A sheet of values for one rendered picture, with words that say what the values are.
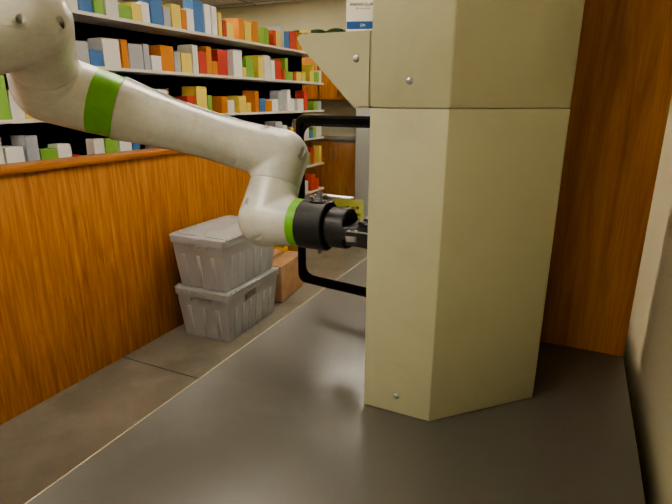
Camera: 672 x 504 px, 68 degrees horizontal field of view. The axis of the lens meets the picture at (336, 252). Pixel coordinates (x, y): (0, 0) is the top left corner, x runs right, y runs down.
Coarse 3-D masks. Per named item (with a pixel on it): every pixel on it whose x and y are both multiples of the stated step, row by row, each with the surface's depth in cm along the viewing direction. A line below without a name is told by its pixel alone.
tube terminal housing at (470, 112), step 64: (384, 0) 65; (448, 0) 62; (512, 0) 64; (576, 0) 67; (384, 64) 67; (448, 64) 64; (512, 64) 66; (384, 128) 69; (448, 128) 66; (512, 128) 69; (384, 192) 72; (448, 192) 68; (512, 192) 72; (384, 256) 74; (448, 256) 71; (512, 256) 75; (384, 320) 77; (448, 320) 74; (512, 320) 79; (384, 384) 80; (448, 384) 78; (512, 384) 83
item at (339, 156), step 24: (312, 144) 113; (336, 144) 109; (360, 144) 106; (312, 168) 115; (336, 168) 111; (360, 168) 108; (312, 192) 116; (336, 192) 112; (360, 192) 109; (360, 216) 110; (312, 264) 121; (336, 264) 117; (360, 264) 114
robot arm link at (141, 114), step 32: (128, 96) 88; (160, 96) 91; (128, 128) 90; (160, 128) 91; (192, 128) 92; (224, 128) 94; (256, 128) 96; (224, 160) 96; (256, 160) 96; (288, 160) 96
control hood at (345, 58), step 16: (336, 32) 69; (352, 32) 68; (368, 32) 67; (304, 48) 72; (320, 48) 70; (336, 48) 69; (352, 48) 68; (368, 48) 68; (320, 64) 71; (336, 64) 70; (352, 64) 69; (368, 64) 68; (336, 80) 71; (352, 80) 70; (368, 80) 69; (352, 96) 70; (368, 96) 69
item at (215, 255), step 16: (208, 224) 324; (224, 224) 324; (176, 240) 298; (192, 240) 292; (208, 240) 287; (224, 240) 287; (240, 240) 298; (176, 256) 304; (192, 256) 298; (208, 256) 293; (224, 256) 289; (240, 256) 303; (256, 256) 321; (272, 256) 340; (192, 272) 303; (208, 272) 297; (224, 272) 292; (240, 272) 307; (256, 272) 325; (208, 288) 302; (224, 288) 296
